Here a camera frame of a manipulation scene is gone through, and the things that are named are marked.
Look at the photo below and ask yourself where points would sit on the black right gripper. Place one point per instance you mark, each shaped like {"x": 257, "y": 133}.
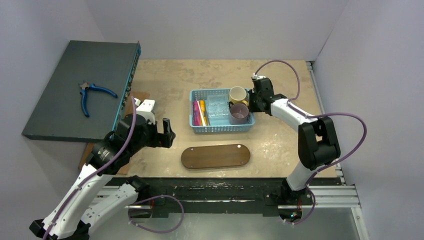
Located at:
{"x": 253, "y": 102}

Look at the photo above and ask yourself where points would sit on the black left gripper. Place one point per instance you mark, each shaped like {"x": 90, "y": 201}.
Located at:
{"x": 162, "y": 139}

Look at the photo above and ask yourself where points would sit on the yellow ceramic mug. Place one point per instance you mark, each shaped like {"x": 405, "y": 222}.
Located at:
{"x": 238, "y": 95}

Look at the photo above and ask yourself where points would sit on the purple mug with black handle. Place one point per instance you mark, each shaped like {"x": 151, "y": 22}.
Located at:
{"x": 238, "y": 114}

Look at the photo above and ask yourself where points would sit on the clear textured glass dish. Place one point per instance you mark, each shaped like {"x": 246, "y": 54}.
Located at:
{"x": 217, "y": 107}

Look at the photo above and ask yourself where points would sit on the light blue perforated plastic basket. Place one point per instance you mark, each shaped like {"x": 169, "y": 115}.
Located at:
{"x": 216, "y": 124}

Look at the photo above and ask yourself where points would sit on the dark wooden oval tray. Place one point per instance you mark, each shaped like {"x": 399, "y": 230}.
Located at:
{"x": 215, "y": 156}

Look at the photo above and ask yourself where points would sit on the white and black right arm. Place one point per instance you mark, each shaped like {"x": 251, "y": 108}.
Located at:
{"x": 317, "y": 141}

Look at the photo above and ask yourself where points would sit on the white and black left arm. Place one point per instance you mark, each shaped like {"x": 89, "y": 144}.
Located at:
{"x": 75, "y": 218}

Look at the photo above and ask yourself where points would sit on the pink toothpaste tube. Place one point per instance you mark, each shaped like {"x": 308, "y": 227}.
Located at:
{"x": 196, "y": 114}

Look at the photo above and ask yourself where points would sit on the white toothbrush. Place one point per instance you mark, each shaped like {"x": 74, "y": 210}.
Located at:
{"x": 200, "y": 114}

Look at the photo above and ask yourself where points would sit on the yellow toothpaste tube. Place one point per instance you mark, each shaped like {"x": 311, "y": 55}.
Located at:
{"x": 203, "y": 110}

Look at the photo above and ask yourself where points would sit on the dark grey box blue edge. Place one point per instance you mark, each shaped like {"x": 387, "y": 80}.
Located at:
{"x": 86, "y": 95}

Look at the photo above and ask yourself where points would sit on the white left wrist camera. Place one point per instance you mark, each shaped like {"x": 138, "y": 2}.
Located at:
{"x": 146, "y": 109}

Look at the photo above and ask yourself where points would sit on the aluminium extrusion rail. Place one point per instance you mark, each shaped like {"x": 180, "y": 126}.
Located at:
{"x": 344, "y": 196}

